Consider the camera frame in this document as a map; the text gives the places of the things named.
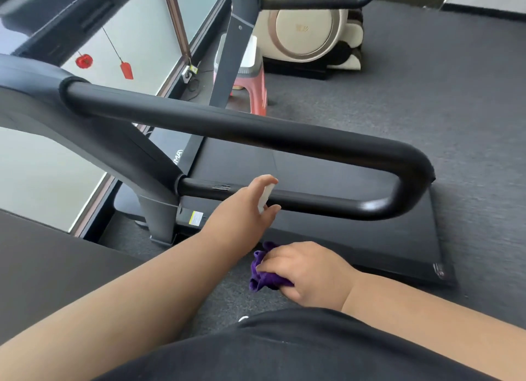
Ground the person's left hand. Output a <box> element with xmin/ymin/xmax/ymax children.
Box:
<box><xmin>200</xmin><ymin>174</ymin><xmax>282</xmax><ymax>257</ymax></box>

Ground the person's right hand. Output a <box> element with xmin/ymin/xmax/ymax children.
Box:
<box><xmin>255</xmin><ymin>241</ymin><xmax>362</xmax><ymax>311</ymax></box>

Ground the white spray bottle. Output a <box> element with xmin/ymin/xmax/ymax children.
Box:
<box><xmin>257</xmin><ymin>183</ymin><xmax>277</xmax><ymax>215</ymax></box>

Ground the purple microfibre cloth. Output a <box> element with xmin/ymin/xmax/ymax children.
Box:
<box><xmin>249</xmin><ymin>241</ymin><xmax>295</xmax><ymax>293</ymax></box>

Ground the person's left forearm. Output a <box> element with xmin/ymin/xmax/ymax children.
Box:
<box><xmin>0</xmin><ymin>228</ymin><xmax>247</xmax><ymax>357</ymax></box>

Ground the person's right forearm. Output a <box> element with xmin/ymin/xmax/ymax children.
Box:
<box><xmin>341</xmin><ymin>271</ymin><xmax>526</xmax><ymax>381</ymax></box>

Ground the grey treadmill base with uprights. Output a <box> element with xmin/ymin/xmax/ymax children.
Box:
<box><xmin>113</xmin><ymin>13</ymin><xmax>457</xmax><ymax>289</ymax></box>

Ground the black shirt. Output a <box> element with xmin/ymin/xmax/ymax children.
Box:
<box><xmin>92</xmin><ymin>307</ymin><xmax>502</xmax><ymax>381</ymax></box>

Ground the white plastic tub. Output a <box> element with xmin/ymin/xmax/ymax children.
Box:
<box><xmin>215</xmin><ymin>32</ymin><xmax>264</xmax><ymax>75</ymax></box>

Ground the beige upholstered chair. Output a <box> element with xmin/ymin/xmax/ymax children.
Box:
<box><xmin>251</xmin><ymin>0</ymin><xmax>365</xmax><ymax>81</ymax></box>

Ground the red safety clip with cord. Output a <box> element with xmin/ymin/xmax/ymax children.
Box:
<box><xmin>101</xmin><ymin>27</ymin><xmax>135</xmax><ymax>81</ymax></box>

